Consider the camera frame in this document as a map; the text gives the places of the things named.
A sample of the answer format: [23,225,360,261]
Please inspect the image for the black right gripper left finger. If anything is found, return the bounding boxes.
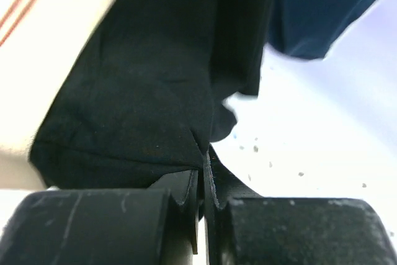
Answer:
[1,171,199,265]

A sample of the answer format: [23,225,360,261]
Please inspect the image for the black underwear beige waistband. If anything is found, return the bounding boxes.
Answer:
[0,0,280,190]

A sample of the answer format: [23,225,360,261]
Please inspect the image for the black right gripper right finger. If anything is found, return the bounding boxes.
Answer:
[203,148,396,264]

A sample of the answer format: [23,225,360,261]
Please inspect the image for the navy blue underwear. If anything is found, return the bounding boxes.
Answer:
[269,0,376,60]

